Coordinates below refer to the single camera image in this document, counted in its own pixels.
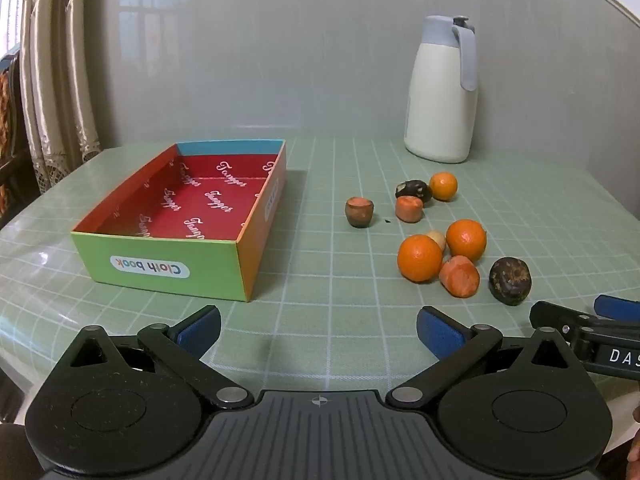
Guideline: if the orange carrot chunk front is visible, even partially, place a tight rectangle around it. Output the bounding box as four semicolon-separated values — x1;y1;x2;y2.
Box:
438;256;480;298

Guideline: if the orange carrot chunk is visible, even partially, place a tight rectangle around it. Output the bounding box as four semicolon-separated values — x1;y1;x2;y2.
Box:
438;256;480;298
395;195;424;223

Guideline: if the large orange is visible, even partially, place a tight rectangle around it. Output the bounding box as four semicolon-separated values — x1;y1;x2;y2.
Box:
397;234;442;283
446;219;487;262

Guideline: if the dark round fruit front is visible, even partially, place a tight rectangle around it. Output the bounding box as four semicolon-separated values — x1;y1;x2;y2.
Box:
488;257;532;306

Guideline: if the small beige potato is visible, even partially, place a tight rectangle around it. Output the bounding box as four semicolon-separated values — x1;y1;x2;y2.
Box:
426;230;447;252

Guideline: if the colourful cardboard box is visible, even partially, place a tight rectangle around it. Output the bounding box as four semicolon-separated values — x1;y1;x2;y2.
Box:
72;139;286;301

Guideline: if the green checked tablecloth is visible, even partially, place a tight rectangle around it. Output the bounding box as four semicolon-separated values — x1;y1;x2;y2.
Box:
1;138;639;391

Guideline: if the orange carrot chunk middle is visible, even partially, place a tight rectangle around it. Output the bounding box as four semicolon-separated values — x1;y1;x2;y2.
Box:
395;195;424;223

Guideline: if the small orange near jug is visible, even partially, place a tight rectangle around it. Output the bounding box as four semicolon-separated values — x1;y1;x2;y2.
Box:
428;171;458;202

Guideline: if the dark fruit near jug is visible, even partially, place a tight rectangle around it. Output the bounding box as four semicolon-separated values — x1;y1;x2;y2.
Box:
395;179;433;204

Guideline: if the brown-orange carrot chunk left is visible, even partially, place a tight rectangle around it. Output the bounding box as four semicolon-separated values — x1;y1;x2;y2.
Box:
345;196;374;229

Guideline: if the wooden sofa with cushion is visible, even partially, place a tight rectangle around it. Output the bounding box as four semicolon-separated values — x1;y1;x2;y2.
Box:
1;51;38;226

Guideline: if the white thermos jug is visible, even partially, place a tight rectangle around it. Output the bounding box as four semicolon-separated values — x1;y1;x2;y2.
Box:
404;15;478;164

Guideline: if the beige curtain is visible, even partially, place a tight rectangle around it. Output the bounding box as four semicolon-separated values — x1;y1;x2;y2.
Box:
1;0;101;192

